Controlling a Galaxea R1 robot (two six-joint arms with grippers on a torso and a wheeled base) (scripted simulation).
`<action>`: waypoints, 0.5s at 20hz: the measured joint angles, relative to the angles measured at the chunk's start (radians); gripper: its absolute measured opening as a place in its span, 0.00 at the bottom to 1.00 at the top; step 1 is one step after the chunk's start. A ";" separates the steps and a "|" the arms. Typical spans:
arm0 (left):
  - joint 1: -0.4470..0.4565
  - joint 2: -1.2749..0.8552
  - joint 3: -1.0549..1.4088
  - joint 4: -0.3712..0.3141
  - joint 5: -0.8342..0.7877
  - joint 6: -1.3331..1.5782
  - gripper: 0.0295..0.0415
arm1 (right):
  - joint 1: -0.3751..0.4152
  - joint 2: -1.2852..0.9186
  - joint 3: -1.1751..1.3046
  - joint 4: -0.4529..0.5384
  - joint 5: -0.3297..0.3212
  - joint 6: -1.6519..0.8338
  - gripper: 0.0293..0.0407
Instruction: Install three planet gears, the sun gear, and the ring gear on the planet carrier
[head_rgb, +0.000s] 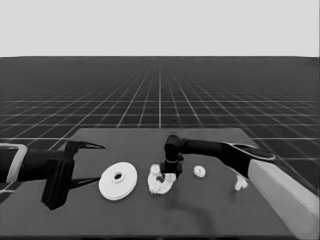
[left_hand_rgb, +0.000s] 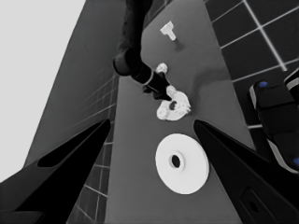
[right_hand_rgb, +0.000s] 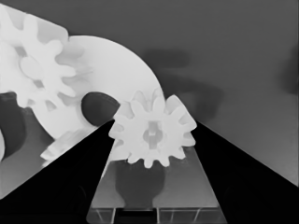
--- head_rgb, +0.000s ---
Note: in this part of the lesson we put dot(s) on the white round carrier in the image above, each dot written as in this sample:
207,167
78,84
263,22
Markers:
165,190

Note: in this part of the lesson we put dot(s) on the large thick white disc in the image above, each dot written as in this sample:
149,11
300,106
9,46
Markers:
111,186

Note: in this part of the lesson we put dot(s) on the small white T-shaped piece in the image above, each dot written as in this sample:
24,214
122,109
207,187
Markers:
240,183

